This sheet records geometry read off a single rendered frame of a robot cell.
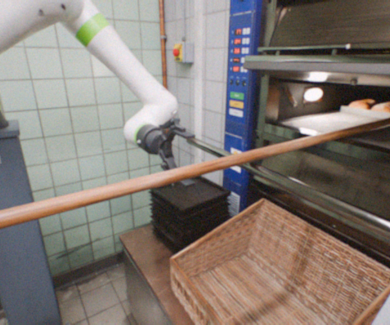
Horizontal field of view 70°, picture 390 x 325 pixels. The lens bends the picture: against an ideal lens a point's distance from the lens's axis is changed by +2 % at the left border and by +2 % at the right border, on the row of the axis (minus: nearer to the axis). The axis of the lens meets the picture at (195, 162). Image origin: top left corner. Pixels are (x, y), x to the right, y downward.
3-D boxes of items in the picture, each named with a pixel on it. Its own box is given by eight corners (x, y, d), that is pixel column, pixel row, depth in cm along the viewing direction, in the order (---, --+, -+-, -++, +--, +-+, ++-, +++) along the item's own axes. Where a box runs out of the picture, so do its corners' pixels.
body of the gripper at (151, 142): (165, 127, 90) (180, 133, 82) (166, 151, 93) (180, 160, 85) (144, 129, 86) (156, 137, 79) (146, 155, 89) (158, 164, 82)
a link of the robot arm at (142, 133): (134, 152, 93) (132, 126, 89) (165, 147, 99) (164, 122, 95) (141, 158, 88) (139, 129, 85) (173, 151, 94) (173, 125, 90)
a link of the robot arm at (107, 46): (86, 53, 97) (85, 44, 87) (109, 32, 99) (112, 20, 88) (159, 129, 109) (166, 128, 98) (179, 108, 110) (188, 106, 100)
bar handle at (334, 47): (253, 63, 101) (256, 64, 102) (340, 65, 75) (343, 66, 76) (257, 46, 100) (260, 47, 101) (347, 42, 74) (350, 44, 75)
